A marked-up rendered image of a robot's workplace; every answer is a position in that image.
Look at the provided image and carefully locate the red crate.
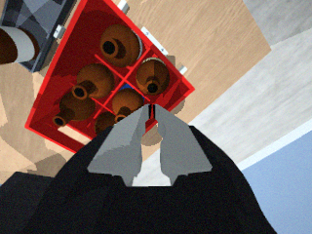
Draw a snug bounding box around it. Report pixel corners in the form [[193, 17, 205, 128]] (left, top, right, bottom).
[[24, 0, 195, 153]]

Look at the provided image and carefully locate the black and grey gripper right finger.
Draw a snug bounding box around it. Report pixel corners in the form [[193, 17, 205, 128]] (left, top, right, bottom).
[[153, 104, 278, 234]]

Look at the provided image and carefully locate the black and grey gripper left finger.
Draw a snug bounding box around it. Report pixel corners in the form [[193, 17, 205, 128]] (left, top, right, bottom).
[[20, 103, 152, 234]]

